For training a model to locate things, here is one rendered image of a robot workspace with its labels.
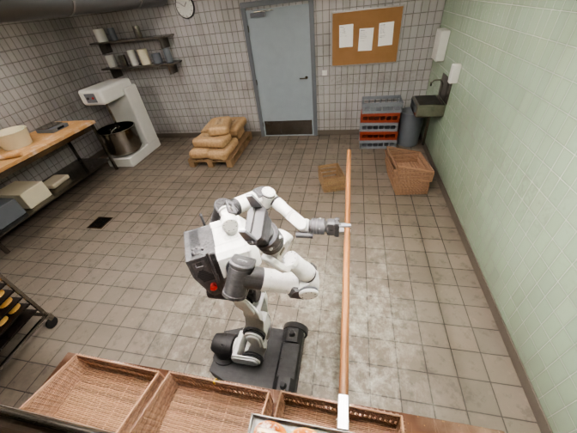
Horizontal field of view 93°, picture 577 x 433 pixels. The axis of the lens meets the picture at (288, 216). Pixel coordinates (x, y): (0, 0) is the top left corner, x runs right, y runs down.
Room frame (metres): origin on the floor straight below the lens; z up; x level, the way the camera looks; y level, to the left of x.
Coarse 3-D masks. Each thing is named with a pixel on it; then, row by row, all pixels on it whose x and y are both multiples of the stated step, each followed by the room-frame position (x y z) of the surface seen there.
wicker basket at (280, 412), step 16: (288, 400) 0.48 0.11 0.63; (304, 400) 0.45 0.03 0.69; (320, 400) 0.43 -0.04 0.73; (288, 416) 0.43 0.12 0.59; (304, 416) 0.42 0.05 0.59; (320, 416) 0.41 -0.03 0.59; (336, 416) 0.40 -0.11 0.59; (352, 416) 0.39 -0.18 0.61; (368, 416) 0.37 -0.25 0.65; (384, 416) 0.35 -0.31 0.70; (400, 416) 0.34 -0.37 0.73; (368, 432) 0.33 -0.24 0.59; (384, 432) 0.32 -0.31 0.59; (400, 432) 0.29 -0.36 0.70
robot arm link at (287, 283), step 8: (264, 272) 0.69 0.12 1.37; (272, 272) 0.70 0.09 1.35; (280, 272) 0.70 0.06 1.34; (288, 272) 0.71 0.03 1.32; (264, 280) 0.66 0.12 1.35; (272, 280) 0.67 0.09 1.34; (280, 280) 0.67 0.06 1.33; (288, 280) 0.67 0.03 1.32; (296, 280) 0.68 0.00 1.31; (264, 288) 0.65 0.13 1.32; (272, 288) 0.65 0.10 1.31; (280, 288) 0.65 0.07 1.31; (288, 288) 0.65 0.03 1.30; (296, 288) 0.65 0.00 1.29; (304, 288) 0.64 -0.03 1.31; (312, 288) 0.64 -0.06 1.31; (296, 296) 0.65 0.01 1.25; (304, 296) 0.63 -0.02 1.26; (312, 296) 0.63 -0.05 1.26
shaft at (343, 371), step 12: (348, 156) 1.82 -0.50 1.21; (348, 168) 1.65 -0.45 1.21; (348, 180) 1.50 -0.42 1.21; (348, 192) 1.36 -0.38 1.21; (348, 204) 1.24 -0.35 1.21; (348, 216) 1.14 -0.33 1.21; (348, 228) 1.05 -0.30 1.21; (348, 240) 0.96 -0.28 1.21; (348, 252) 0.88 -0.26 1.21; (348, 264) 0.81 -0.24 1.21; (348, 276) 0.74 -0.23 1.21; (348, 288) 0.68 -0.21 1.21; (348, 300) 0.63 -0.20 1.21; (348, 312) 0.57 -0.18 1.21; (348, 324) 0.53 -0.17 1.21; (348, 336) 0.48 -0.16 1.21; (348, 348) 0.44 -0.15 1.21; (348, 360) 0.40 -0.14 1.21; (348, 372) 0.36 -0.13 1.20; (348, 384) 0.33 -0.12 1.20
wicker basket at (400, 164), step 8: (392, 152) 3.38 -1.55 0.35; (400, 152) 3.36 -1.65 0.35; (408, 152) 3.35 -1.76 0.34; (392, 160) 3.07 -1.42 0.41; (400, 160) 3.36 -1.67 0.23; (408, 160) 3.35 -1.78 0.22; (424, 160) 3.12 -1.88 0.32; (400, 168) 2.85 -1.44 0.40; (408, 168) 2.83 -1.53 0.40; (416, 168) 2.82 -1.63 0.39; (432, 168) 2.86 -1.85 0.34; (400, 176) 2.85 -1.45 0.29; (408, 176) 2.83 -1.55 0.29; (424, 176) 2.81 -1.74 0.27; (432, 176) 2.80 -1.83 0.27
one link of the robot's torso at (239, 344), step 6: (240, 336) 1.00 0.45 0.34; (234, 342) 0.96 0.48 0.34; (240, 342) 0.96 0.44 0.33; (234, 348) 0.92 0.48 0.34; (240, 348) 0.94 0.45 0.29; (234, 354) 0.88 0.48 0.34; (240, 354) 0.92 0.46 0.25; (234, 360) 0.86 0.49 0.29; (240, 360) 0.85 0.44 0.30; (246, 360) 0.84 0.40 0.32; (252, 360) 0.84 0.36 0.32; (258, 360) 0.84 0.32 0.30
